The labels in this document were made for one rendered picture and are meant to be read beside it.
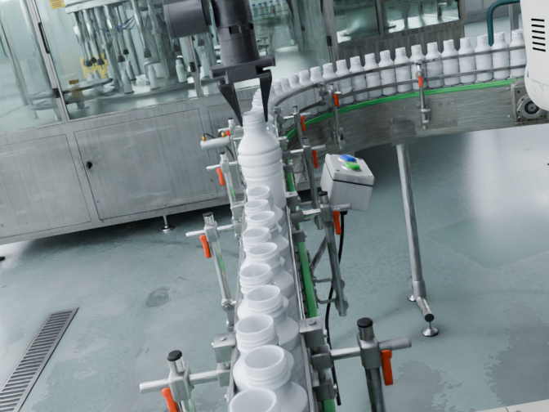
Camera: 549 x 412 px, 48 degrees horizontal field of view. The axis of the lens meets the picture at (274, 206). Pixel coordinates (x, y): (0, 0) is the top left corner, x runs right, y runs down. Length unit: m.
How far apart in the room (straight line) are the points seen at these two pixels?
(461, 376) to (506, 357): 0.21
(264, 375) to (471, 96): 2.03
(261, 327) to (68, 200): 3.93
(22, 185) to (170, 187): 1.01
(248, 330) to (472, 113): 1.96
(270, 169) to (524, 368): 1.71
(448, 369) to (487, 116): 0.97
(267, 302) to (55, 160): 3.87
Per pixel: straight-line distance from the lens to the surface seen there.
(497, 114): 2.48
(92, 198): 4.44
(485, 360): 2.55
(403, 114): 2.47
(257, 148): 0.97
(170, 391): 0.70
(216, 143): 1.86
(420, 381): 2.45
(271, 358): 0.55
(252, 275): 0.71
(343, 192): 1.16
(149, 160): 4.28
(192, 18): 0.95
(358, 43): 6.05
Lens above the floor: 1.45
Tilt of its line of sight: 19 degrees down
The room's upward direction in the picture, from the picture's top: 11 degrees counter-clockwise
